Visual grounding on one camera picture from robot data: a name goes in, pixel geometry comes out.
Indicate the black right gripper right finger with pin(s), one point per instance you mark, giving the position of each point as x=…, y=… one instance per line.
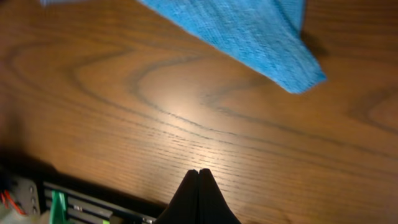
x=212, y=207

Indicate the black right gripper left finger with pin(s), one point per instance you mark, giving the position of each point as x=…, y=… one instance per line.
x=182, y=208

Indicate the blue microfiber cloth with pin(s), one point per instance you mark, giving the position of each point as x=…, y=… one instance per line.
x=264, y=35

